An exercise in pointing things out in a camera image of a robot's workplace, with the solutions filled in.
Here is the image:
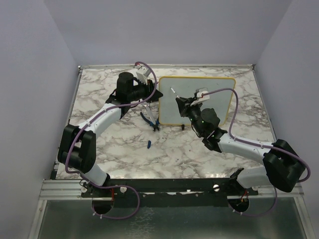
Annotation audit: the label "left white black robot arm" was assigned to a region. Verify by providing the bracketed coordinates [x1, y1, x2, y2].
[57, 67, 163, 197]

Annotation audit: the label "blue whiteboard marker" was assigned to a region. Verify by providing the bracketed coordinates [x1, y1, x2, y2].
[170, 87, 179, 98]

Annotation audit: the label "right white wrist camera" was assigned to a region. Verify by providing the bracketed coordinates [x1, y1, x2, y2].
[191, 88, 210, 106]

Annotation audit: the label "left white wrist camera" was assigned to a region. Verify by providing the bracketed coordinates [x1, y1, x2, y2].
[135, 65, 151, 85]

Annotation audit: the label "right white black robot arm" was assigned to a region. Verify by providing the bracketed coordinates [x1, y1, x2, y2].
[175, 97, 306, 195]

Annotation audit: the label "blue marker cap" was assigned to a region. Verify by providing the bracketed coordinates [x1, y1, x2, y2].
[147, 140, 152, 149]

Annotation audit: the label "blue handled pliers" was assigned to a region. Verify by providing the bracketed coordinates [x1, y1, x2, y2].
[140, 112, 160, 132]

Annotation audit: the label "aluminium frame rail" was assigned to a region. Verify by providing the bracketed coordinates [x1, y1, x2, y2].
[39, 180, 82, 201]

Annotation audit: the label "yellow framed whiteboard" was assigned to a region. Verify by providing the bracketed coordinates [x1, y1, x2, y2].
[158, 76, 236, 126]

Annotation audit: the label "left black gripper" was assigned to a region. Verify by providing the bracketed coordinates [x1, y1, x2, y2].
[128, 77, 163, 103]

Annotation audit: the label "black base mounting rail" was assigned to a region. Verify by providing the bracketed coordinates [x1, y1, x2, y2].
[81, 178, 258, 208]

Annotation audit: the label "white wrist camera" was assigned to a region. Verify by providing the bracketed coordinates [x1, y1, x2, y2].
[135, 65, 151, 85]
[191, 88, 210, 106]

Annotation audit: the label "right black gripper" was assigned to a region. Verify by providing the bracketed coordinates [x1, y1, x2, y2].
[177, 96, 204, 136]

